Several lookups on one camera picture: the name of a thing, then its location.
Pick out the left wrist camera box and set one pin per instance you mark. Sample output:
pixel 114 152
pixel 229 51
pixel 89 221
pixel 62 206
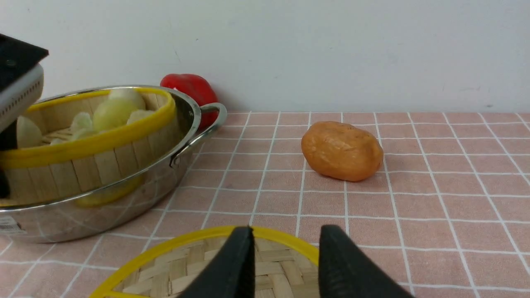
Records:
pixel 21 77

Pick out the pink checkered tablecloth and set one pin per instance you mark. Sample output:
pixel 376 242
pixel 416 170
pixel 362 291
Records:
pixel 447 215

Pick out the red bell pepper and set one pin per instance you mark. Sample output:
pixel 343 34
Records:
pixel 193 85

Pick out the woven bamboo steamer lid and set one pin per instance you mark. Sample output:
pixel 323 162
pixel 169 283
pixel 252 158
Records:
pixel 285 266

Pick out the white round bun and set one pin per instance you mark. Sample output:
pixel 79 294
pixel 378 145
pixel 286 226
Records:
pixel 128 94

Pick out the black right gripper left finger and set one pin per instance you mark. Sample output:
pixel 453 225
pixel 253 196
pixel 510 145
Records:
pixel 231 273

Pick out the yellow-green round bun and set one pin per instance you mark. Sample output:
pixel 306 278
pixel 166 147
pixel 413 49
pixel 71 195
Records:
pixel 112 113

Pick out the bamboo steamer basket yellow rim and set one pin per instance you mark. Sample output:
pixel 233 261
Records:
pixel 63 156

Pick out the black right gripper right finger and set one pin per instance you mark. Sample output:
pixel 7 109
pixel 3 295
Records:
pixel 344 271

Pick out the stainless steel two-handled pot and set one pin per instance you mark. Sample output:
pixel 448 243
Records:
pixel 105 208

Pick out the orange-brown bread roll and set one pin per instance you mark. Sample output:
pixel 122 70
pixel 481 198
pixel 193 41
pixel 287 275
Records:
pixel 341 151

